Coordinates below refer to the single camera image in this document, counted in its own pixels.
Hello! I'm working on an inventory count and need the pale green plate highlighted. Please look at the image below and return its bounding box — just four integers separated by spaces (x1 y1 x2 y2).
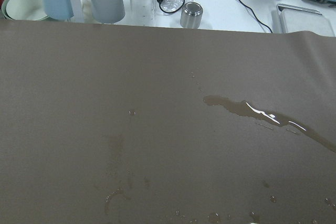
1 0 49 21

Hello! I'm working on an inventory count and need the black cable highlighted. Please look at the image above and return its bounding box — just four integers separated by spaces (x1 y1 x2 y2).
222 0 274 34

